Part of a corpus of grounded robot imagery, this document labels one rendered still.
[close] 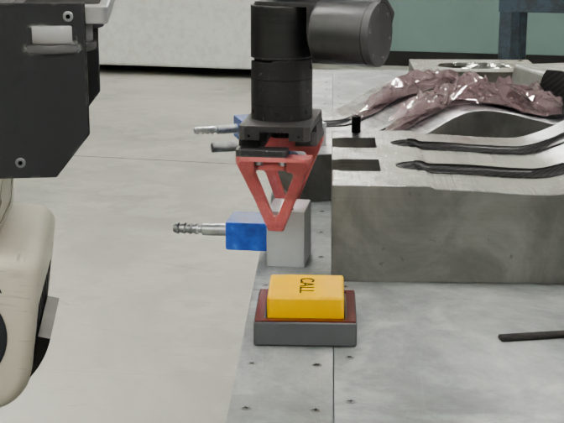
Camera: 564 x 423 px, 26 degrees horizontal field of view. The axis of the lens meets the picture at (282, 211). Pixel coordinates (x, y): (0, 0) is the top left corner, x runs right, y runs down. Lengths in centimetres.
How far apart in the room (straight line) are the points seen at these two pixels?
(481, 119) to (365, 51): 40
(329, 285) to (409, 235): 14
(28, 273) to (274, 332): 33
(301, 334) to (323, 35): 28
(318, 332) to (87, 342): 234
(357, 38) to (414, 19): 736
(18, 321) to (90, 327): 216
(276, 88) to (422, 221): 18
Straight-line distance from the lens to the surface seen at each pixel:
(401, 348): 95
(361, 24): 107
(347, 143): 130
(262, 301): 99
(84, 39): 113
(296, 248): 114
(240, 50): 779
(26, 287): 120
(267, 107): 111
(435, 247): 110
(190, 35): 787
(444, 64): 204
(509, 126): 146
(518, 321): 103
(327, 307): 95
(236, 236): 115
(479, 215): 110
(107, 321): 341
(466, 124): 144
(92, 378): 303
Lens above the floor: 114
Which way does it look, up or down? 15 degrees down
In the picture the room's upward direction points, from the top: straight up
